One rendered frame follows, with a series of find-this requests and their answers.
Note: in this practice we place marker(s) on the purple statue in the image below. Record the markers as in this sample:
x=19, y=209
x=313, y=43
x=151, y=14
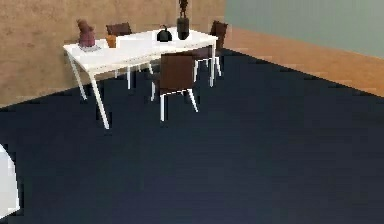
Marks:
x=86, y=35

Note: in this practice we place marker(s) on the brown chair white legs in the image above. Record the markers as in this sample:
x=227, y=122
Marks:
x=175, y=72
x=218, y=31
x=119, y=29

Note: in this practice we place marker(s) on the black vase with plant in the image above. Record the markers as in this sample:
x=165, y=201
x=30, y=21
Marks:
x=183, y=26

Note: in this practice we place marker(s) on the black kettle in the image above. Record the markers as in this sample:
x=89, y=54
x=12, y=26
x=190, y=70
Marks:
x=164, y=35

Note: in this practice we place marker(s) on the white rounded object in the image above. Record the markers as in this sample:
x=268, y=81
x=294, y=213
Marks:
x=6, y=183

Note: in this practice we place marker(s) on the white table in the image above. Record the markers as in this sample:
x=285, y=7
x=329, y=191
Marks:
x=133, y=53

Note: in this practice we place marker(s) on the orange cup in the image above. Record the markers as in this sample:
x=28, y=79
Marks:
x=111, y=41

